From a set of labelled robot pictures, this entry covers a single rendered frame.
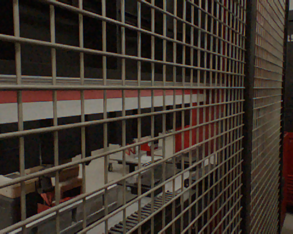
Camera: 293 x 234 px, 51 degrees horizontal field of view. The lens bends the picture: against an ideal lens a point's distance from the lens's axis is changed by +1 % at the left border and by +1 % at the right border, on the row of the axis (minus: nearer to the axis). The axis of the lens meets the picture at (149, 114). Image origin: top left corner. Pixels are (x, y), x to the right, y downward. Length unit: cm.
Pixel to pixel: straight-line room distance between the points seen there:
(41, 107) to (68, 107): 13
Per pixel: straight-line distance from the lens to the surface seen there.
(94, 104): 135
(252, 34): 68
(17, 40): 18
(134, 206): 126
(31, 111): 112
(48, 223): 128
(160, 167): 196
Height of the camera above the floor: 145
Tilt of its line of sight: 5 degrees down
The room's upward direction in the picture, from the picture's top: straight up
